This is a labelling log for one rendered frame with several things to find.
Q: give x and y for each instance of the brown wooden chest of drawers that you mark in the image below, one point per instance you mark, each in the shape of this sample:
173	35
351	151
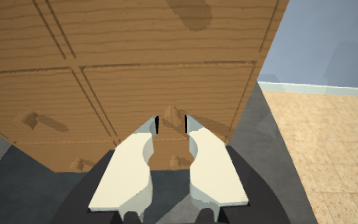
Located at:
78	65

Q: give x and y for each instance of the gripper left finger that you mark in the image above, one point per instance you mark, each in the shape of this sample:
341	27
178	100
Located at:
118	183

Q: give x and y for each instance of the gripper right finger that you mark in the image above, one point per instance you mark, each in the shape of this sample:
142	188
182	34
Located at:
222	180

